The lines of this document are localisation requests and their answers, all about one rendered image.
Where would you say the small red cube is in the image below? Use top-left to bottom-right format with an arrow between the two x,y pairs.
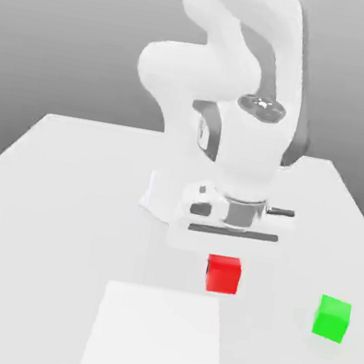
203,253 -> 244,296

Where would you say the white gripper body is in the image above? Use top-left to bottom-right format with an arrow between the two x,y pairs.
165,213 -> 298,268

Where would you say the small green cube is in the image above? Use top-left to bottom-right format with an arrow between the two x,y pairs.
310,292 -> 354,346

